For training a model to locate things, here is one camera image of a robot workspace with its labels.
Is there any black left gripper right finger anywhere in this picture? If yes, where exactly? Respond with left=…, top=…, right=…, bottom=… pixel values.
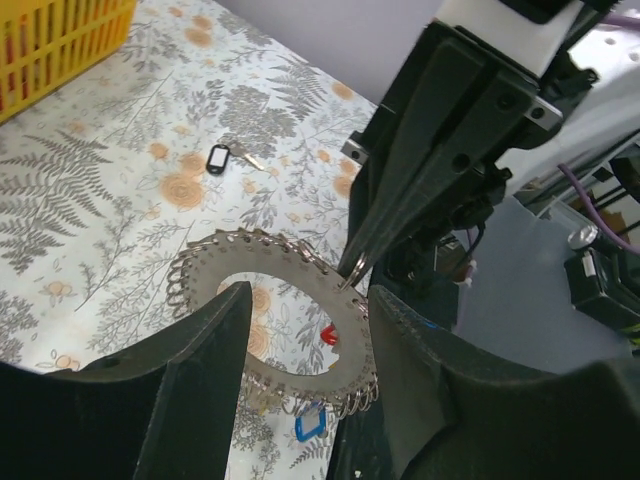
left=328, top=286, right=639, bottom=479

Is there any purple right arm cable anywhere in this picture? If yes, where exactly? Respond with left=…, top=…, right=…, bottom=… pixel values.
left=557, top=9, right=640, bottom=251

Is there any blue key tag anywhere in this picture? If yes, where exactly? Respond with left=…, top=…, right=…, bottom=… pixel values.
left=294, top=405, right=327, bottom=443

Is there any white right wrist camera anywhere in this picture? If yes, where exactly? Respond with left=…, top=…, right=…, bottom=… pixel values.
left=435, top=0, right=582, bottom=77

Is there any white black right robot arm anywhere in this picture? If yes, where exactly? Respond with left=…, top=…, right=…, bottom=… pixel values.
left=338, top=1, right=639, bottom=373

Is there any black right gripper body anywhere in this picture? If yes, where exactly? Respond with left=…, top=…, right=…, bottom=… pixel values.
left=342, top=0, right=601, bottom=296

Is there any yellow plastic shopping basket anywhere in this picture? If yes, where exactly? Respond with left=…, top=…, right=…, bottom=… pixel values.
left=1, top=0, right=137, bottom=122

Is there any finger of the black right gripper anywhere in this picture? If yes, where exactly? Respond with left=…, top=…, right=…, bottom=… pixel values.
left=349, top=52, right=537, bottom=284
left=338, top=22, right=486, bottom=275

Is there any red key tag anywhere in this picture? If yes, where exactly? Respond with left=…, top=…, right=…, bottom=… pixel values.
left=320, top=324, right=339, bottom=346

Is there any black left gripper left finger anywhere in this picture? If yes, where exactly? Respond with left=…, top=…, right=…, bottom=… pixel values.
left=1, top=282, right=252, bottom=479

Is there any black key tag with key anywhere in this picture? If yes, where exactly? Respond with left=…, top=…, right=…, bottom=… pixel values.
left=205, top=142, right=265, bottom=176

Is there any floral patterned table mat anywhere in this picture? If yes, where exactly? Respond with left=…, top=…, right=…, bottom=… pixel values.
left=1, top=1, right=373, bottom=374

